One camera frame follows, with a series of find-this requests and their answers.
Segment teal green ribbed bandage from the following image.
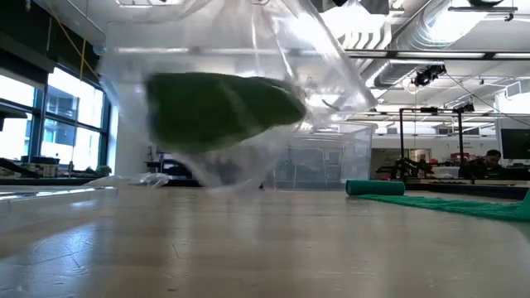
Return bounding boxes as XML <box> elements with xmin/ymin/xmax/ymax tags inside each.
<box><xmin>345</xmin><ymin>179</ymin><xmax>530</xmax><ymax>223</ymax></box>

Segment dark bench with equipment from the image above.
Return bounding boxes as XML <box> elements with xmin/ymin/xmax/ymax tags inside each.
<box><xmin>0</xmin><ymin>155</ymin><xmax>113</xmax><ymax>186</ymax></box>

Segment silver ventilation duct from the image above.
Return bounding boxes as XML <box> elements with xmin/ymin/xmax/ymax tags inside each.
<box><xmin>374</xmin><ymin>0</ymin><xmax>471</xmax><ymax>89</ymax></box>

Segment black monitor on stand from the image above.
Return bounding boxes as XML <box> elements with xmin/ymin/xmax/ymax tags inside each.
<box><xmin>144</xmin><ymin>144</ymin><xmax>200</xmax><ymax>187</ymax></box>

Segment clear plastic bag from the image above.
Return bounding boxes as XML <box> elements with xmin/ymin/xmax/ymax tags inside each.
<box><xmin>84</xmin><ymin>172</ymin><xmax>170</xmax><ymax>189</ymax></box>
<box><xmin>97</xmin><ymin>0</ymin><xmax>378</xmax><ymax>195</ymax></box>

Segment long LED light bar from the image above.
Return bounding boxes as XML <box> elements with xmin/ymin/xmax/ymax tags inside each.
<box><xmin>343</xmin><ymin>48</ymin><xmax>530</xmax><ymax>62</ymax></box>

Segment person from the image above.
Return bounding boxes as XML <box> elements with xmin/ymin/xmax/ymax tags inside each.
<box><xmin>461</xmin><ymin>147</ymin><xmax>504</xmax><ymax>180</ymax></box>

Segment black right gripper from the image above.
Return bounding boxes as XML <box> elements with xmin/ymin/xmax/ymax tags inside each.
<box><xmin>311</xmin><ymin>0</ymin><xmax>390</xmax><ymax>16</ymax></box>

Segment black distant table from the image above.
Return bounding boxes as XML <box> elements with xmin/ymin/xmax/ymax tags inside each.
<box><xmin>405</xmin><ymin>177</ymin><xmax>530</xmax><ymax>200</ymax></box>

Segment black distant robot arms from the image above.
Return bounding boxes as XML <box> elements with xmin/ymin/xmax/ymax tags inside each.
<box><xmin>376</xmin><ymin>156</ymin><xmax>434</xmax><ymax>181</ymax></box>

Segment black computer monitor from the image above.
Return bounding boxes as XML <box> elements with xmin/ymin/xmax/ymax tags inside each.
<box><xmin>499</xmin><ymin>127</ymin><xmax>530</xmax><ymax>161</ymax></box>

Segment large blue-framed window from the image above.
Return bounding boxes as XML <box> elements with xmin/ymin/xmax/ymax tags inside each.
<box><xmin>0</xmin><ymin>65</ymin><xmax>112</xmax><ymax>169</ymax></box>

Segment yellow hanging cable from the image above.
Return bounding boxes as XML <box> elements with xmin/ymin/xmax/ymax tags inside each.
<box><xmin>51</xmin><ymin>12</ymin><xmax>100</xmax><ymax>82</ymax></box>

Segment black distant robot station frame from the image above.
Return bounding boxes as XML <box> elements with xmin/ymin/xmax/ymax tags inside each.
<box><xmin>398</xmin><ymin>106</ymin><xmax>467</xmax><ymax>169</ymax></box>

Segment black ceiling track fixture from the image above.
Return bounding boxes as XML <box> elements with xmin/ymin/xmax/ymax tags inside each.
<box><xmin>447</xmin><ymin>0</ymin><xmax>518</xmax><ymax>22</ymax></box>

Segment black overhead camera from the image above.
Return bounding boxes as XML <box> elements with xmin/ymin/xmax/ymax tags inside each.
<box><xmin>412</xmin><ymin>63</ymin><xmax>448</xmax><ymax>89</ymax></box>

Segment clear plastic container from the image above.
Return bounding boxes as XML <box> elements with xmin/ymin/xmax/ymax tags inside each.
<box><xmin>264</xmin><ymin>121</ymin><xmax>378</xmax><ymax>191</ymax></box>

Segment white ceiling unit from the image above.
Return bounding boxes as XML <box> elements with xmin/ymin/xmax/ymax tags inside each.
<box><xmin>494</xmin><ymin>78</ymin><xmax>530</xmax><ymax>115</ymax></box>

